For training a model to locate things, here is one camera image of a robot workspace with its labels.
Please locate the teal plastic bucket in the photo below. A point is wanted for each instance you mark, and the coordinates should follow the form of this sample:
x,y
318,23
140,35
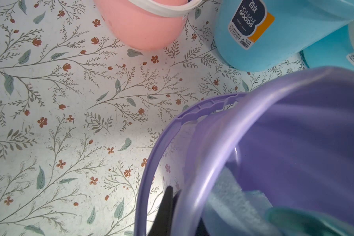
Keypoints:
x,y
336,49
255,35

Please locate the pink plastic bucket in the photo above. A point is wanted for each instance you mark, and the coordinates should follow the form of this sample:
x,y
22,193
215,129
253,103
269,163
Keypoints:
x,y
146,25

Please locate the purple plastic bucket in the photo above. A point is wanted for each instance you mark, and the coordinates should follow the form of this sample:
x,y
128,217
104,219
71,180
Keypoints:
x,y
291,139

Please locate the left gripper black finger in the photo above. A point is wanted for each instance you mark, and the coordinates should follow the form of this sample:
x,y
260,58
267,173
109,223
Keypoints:
x,y
163,220

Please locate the mint green microfiber cloth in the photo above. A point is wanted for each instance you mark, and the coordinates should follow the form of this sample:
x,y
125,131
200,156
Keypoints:
x,y
230,211

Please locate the floral patterned table mat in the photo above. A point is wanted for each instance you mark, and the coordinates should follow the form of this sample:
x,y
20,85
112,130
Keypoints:
x,y
80,112

